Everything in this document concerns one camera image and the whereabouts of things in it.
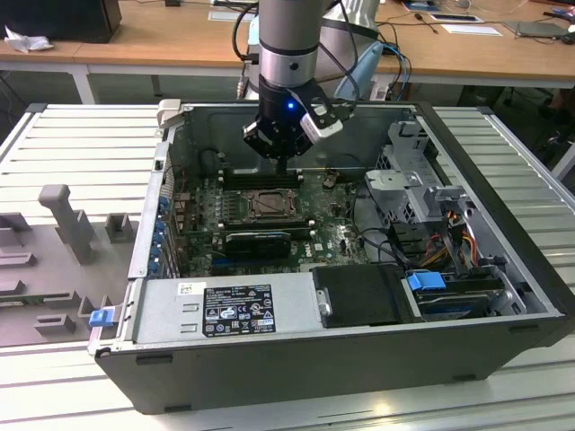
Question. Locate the blue disk carrier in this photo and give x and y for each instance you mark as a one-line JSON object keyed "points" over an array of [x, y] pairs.
{"points": [[424, 283]]}

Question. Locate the blue booklet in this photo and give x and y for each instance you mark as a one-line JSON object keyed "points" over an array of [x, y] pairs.
{"points": [[422, 5]]}

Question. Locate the black round component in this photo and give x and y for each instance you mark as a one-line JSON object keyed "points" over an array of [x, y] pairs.
{"points": [[208, 160]]}

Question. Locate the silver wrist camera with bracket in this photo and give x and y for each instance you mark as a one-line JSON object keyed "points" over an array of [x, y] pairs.
{"points": [[321, 130]]}

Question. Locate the grey power supply unit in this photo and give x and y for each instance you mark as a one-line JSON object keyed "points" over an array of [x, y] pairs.
{"points": [[166, 314]]}

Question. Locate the green RAM stick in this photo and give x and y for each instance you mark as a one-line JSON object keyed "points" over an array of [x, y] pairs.
{"points": [[22, 300]]}

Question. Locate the grey closed laptop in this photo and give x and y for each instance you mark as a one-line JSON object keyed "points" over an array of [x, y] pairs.
{"points": [[534, 29]]}

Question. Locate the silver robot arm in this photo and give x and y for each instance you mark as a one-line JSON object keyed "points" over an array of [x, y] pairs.
{"points": [[289, 27]]}

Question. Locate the black box device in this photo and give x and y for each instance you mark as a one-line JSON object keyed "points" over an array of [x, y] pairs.
{"points": [[58, 18]]}

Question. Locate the CPU socket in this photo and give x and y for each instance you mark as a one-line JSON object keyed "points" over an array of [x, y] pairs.
{"points": [[250, 214]]}

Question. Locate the pale blue teach pendant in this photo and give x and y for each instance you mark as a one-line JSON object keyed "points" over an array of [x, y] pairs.
{"points": [[359, 76]]}

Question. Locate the black RAM slot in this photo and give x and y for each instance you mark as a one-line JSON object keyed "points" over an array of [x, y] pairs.
{"points": [[269, 221], [269, 228], [256, 172], [256, 182], [269, 224], [269, 231], [256, 177]]}

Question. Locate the black and grey PC case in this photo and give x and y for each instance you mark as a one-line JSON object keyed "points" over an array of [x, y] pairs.
{"points": [[269, 377]]}

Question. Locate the blue case latch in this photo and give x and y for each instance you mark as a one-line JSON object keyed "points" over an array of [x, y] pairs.
{"points": [[99, 318]]}

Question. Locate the wooden desk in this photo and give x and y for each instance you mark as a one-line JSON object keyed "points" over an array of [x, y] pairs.
{"points": [[157, 36], [471, 54]]}

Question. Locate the black white tablet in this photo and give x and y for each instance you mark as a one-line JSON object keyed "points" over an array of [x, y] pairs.
{"points": [[453, 18]]}

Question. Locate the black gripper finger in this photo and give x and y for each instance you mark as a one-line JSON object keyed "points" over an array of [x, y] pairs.
{"points": [[258, 137], [300, 143]]}

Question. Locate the crumpled white paper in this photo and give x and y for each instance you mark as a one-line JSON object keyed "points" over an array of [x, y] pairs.
{"points": [[27, 42]]}

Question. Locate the hard disk drive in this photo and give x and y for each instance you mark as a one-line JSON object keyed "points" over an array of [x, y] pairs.
{"points": [[453, 305]]}

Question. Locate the grey metal drive cage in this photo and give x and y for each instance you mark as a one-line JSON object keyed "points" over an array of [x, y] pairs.
{"points": [[391, 179]]}

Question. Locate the green motherboard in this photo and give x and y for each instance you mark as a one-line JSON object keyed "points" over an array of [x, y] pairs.
{"points": [[323, 220]]}

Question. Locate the black graphics card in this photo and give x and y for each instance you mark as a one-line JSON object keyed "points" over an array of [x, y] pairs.
{"points": [[256, 244]]}

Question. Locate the beige case latch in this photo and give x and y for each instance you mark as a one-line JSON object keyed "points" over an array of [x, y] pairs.
{"points": [[170, 114]]}

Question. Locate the grey parts rack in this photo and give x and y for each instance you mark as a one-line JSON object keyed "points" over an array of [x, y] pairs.
{"points": [[54, 278]]}

